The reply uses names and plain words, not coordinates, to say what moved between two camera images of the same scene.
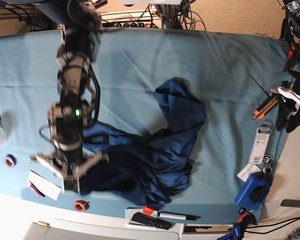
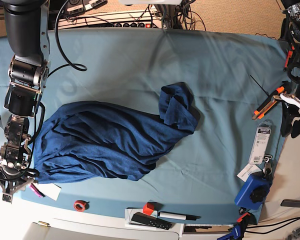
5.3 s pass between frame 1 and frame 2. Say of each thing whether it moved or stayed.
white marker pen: stayed
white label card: stayed
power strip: stayed
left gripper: moved
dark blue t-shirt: moved
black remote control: stayed
